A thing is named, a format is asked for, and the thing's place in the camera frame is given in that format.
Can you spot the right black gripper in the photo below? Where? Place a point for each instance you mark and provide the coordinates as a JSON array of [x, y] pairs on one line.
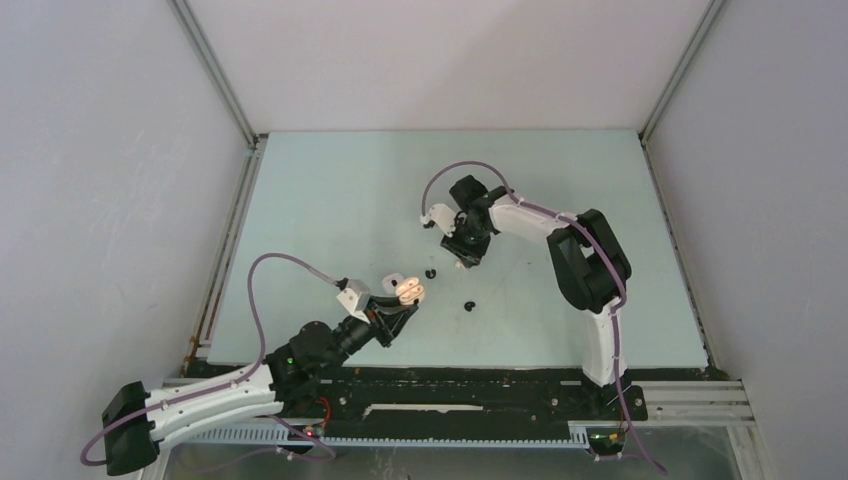
[[470, 255]]

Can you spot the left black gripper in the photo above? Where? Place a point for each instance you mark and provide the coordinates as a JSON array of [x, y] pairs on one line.
[[388, 316]]

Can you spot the beige earbud charging case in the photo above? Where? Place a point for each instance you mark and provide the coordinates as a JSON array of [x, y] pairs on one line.
[[409, 291]]

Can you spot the white earbud charging case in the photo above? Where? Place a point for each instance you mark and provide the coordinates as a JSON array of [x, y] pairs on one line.
[[391, 281]]

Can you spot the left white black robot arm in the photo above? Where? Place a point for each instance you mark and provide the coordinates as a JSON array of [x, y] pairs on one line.
[[139, 424]]

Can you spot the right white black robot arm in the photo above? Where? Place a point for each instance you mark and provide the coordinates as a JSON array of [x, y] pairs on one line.
[[589, 264]]

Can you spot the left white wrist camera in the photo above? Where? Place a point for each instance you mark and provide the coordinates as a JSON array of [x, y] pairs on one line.
[[354, 296]]

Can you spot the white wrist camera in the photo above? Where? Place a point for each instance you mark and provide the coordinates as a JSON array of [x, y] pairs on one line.
[[441, 216], [354, 296]]

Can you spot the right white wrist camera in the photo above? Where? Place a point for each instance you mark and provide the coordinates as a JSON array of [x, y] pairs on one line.
[[441, 216]]

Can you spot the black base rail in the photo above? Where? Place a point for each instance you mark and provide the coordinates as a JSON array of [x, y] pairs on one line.
[[472, 404]]

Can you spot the grey cable duct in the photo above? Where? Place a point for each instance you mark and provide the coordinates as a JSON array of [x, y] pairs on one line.
[[273, 434]]

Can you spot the right aluminium frame post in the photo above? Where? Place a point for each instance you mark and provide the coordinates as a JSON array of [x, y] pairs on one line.
[[693, 47]]

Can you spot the aluminium frame post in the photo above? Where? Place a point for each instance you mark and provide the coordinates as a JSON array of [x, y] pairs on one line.
[[693, 47], [209, 61]]

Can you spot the left aluminium frame post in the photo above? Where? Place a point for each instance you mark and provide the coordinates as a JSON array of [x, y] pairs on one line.
[[209, 61]]

